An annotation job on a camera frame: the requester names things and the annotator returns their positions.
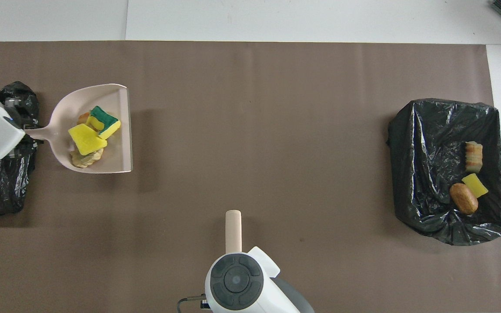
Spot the small green yellow sponge piece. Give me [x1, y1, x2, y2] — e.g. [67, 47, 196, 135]
[461, 173, 489, 199]

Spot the pink handled hand brush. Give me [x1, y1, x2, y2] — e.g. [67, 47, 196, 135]
[225, 210, 242, 253]

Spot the curved yellow sponge piece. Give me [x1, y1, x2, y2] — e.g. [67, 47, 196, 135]
[68, 123, 108, 156]

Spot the pink plastic dustpan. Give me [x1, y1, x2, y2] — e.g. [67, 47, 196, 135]
[24, 83, 134, 174]

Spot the brown paper table mat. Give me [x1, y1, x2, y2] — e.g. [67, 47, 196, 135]
[0, 41, 501, 313]

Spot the brown oval bread roll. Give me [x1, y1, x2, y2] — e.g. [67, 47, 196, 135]
[449, 183, 479, 215]

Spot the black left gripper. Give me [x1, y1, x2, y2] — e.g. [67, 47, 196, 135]
[3, 98, 38, 158]

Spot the beige cracker piece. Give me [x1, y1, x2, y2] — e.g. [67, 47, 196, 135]
[70, 148, 104, 169]

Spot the beige crusty bread chunk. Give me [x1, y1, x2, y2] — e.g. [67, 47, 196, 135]
[465, 141, 483, 173]

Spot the notched green yellow sponge piece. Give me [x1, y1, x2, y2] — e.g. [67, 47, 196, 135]
[86, 106, 121, 140]

